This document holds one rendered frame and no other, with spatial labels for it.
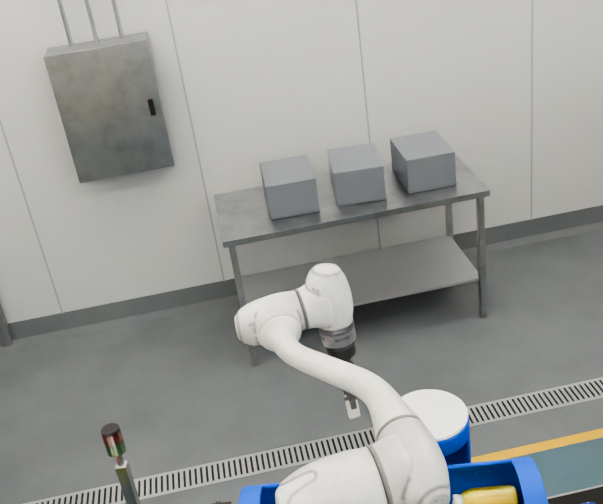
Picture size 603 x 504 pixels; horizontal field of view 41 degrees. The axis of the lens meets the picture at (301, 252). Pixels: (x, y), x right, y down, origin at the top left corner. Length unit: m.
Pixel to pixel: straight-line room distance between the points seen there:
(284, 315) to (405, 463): 0.53
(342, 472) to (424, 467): 0.15
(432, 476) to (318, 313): 0.58
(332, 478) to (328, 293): 0.56
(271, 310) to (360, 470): 0.54
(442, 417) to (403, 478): 1.45
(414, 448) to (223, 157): 4.01
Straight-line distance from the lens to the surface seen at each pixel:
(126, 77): 4.95
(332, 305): 1.91
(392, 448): 1.52
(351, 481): 1.48
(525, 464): 2.49
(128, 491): 2.96
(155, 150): 5.08
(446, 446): 2.88
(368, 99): 5.39
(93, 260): 5.65
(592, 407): 4.63
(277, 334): 1.85
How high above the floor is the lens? 2.95
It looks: 28 degrees down
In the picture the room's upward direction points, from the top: 9 degrees counter-clockwise
